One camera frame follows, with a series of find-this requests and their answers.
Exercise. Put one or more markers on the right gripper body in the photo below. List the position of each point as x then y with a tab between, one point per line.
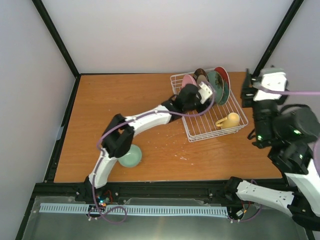
244	95

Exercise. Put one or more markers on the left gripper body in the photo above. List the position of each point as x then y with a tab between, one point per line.
188	106

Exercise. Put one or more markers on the pink plate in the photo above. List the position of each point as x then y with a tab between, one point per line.
188	82

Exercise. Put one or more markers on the yellow mug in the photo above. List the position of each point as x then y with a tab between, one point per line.
230	121

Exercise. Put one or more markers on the black rimmed beige plate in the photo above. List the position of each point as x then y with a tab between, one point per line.
200	76

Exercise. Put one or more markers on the red teal flower plate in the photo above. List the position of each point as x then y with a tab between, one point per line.
226	84

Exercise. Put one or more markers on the mint plate with flower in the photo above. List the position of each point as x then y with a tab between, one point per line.
217	82

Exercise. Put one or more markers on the mint green bowl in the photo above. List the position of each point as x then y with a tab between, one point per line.
132	158

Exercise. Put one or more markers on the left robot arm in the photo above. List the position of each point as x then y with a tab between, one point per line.
117	138

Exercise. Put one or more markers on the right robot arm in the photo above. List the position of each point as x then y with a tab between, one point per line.
288	130

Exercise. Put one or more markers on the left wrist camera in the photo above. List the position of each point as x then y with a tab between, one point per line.
205	91

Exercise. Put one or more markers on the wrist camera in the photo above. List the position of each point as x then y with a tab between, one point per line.
273	79
205	91

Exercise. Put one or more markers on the white wire dish rack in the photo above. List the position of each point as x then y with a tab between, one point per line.
203	127

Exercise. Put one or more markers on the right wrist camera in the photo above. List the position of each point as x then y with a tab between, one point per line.
273	79

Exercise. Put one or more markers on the right black frame post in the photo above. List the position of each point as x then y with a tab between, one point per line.
282	28

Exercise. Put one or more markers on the black frame post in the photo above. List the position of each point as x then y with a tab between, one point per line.
47	20
282	28

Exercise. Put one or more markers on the left black frame post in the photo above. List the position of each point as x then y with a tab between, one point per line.
47	20

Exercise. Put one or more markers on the light blue cable duct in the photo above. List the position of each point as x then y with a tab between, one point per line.
138	210

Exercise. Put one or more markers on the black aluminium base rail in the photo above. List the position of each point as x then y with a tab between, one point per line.
213	192

